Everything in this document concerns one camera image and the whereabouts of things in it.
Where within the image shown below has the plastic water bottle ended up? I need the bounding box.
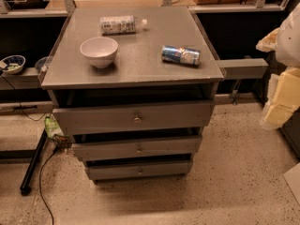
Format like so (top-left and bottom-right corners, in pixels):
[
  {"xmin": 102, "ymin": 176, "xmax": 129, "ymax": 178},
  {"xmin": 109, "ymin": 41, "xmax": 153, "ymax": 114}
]
[{"xmin": 99, "ymin": 15, "xmax": 148, "ymax": 35}]

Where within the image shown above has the grey drawer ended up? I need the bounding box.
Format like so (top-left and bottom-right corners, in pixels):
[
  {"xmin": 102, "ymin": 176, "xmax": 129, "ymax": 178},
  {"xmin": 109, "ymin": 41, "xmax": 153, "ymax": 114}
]
[
  {"xmin": 72, "ymin": 135, "xmax": 203, "ymax": 161},
  {"xmin": 53, "ymin": 101, "xmax": 214, "ymax": 135},
  {"xmin": 85, "ymin": 160, "xmax": 192, "ymax": 180}
]

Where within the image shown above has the grey bottom drawer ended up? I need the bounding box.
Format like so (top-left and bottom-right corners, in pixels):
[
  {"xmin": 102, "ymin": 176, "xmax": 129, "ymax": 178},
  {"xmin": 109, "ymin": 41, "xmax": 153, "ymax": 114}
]
[{"xmin": 85, "ymin": 160, "xmax": 192, "ymax": 180}]

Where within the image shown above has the white ceramic bowl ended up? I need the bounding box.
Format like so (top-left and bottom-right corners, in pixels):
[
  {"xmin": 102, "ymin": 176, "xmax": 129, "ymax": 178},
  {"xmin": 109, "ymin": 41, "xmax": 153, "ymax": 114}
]
[{"xmin": 80, "ymin": 37, "xmax": 118, "ymax": 68}]

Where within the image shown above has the black metal leg bar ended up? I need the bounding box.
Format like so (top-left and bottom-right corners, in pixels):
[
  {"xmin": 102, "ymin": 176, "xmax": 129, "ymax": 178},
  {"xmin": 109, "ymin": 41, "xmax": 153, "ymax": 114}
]
[{"xmin": 20, "ymin": 130, "xmax": 47, "ymax": 196}]

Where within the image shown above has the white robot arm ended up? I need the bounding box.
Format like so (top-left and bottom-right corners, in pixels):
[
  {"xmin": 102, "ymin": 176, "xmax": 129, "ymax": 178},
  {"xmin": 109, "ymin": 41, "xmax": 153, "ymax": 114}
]
[{"xmin": 256, "ymin": 4, "xmax": 300, "ymax": 130}]

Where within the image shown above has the grey left shelf ledge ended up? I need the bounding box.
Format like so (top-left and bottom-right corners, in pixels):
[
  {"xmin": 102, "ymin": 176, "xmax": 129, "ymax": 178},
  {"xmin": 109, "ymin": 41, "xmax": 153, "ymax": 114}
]
[{"xmin": 0, "ymin": 67, "xmax": 40, "ymax": 90}]

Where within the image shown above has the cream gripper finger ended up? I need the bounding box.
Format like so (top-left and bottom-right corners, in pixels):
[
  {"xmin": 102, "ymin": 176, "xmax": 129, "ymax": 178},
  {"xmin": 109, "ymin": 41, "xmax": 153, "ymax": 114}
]
[
  {"xmin": 260, "ymin": 67, "xmax": 300, "ymax": 130},
  {"xmin": 256, "ymin": 28, "xmax": 279, "ymax": 53}
]

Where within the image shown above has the blue soda can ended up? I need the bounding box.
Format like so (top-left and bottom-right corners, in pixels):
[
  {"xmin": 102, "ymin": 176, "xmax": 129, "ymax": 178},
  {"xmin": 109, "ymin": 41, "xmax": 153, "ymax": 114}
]
[{"xmin": 161, "ymin": 45, "xmax": 200, "ymax": 66}]

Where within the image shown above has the black floor cable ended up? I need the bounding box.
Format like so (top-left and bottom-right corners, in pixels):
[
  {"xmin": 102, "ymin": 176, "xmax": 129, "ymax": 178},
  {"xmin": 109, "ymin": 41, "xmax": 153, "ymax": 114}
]
[{"xmin": 38, "ymin": 145, "xmax": 60, "ymax": 225}]

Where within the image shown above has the small grey bowl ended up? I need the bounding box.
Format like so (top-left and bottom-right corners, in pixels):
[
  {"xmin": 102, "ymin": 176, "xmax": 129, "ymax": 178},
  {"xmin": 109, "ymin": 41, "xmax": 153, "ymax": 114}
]
[{"xmin": 35, "ymin": 56, "xmax": 53, "ymax": 72}]

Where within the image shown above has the grey right shelf beam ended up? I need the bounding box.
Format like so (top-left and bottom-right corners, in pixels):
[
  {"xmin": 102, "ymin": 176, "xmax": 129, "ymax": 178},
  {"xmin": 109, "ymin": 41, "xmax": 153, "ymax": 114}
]
[{"xmin": 217, "ymin": 58, "xmax": 268, "ymax": 80}]

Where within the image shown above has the grey middle drawer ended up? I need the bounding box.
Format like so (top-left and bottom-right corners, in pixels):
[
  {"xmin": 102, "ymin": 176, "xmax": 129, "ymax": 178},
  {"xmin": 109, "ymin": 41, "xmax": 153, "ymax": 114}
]
[{"xmin": 72, "ymin": 135, "xmax": 203, "ymax": 161}]

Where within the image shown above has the grey top drawer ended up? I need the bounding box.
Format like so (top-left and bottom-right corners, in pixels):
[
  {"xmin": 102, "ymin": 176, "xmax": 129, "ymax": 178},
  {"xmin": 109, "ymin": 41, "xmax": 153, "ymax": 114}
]
[{"xmin": 53, "ymin": 101, "xmax": 214, "ymax": 135}]

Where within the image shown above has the green plastic bag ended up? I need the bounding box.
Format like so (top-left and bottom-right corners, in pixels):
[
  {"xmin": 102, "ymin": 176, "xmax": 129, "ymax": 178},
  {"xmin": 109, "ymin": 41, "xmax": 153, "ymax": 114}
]
[{"xmin": 44, "ymin": 115, "xmax": 63, "ymax": 138}]

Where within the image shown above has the white floor board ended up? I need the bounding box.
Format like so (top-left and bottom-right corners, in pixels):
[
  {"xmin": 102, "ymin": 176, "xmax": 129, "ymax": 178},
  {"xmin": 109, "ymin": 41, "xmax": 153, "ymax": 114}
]
[{"xmin": 283, "ymin": 163, "xmax": 300, "ymax": 204}]

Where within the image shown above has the grey drawer cabinet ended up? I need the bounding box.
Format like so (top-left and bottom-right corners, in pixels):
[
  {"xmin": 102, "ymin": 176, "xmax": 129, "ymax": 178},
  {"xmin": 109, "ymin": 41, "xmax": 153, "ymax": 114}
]
[{"xmin": 41, "ymin": 7, "xmax": 224, "ymax": 168}]

